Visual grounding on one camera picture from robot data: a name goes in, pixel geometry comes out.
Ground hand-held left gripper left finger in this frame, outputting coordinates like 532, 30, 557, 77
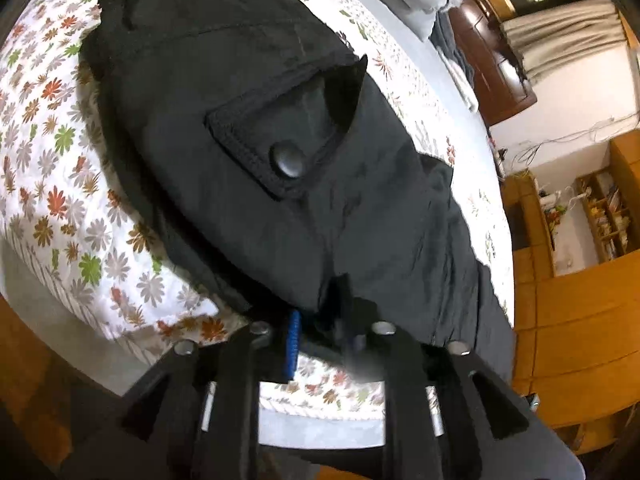
60, 309, 302, 480

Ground wooden cabinet unit with shelves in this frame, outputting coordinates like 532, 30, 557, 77
510, 132, 640, 458

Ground bed with grey sheet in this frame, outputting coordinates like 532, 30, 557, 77
0, 0, 496, 453

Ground hanging wall cables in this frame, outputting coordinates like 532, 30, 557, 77
510, 115, 640, 177

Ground wooden desk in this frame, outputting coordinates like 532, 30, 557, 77
502, 175, 557, 278

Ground beige curtain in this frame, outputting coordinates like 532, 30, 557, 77
500, 0, 640, 86

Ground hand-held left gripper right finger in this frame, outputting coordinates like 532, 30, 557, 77
320, 275, 577, 480

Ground blue-grey crumpled cloth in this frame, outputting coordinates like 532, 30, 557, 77
430, 10, 476, 86

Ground floral quilt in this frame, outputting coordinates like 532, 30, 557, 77
0, 0, 516, 416

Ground black pants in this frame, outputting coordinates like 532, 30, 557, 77
80, 0, 518, 386

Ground white crumpled cloth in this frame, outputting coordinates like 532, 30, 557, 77
440, 47, 479, 112

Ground dark wooden headboard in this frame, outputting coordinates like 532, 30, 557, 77
447, 0, 538, 127

